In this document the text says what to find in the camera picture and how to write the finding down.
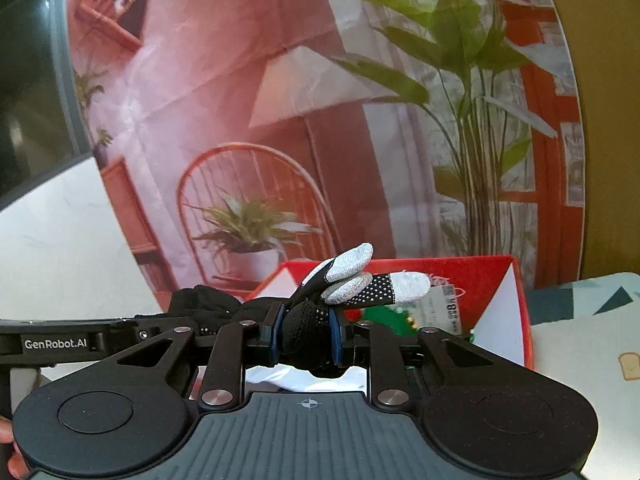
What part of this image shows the black touchscreen glove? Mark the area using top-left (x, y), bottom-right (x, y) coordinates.
top-left (167, 243), bottom-right (431, 377)

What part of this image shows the white cloth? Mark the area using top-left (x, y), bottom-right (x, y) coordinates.
top-left (245, 364), bottom-right (368, 393)

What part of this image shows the printed living room backdrop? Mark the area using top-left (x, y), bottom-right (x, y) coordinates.
top-left (67, 0), bottom-right (585, 302)

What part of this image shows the person hand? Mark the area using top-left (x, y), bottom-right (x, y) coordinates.
top-left (0, 417), bottom-right (29, 479)

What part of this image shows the red strawberry cardboard box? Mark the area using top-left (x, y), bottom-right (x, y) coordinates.
top-left (246, 247), bottom-right (533, 368)

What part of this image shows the dark window frame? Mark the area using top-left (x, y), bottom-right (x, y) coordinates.
top-left (1, 0), bottom-right (91, 208)

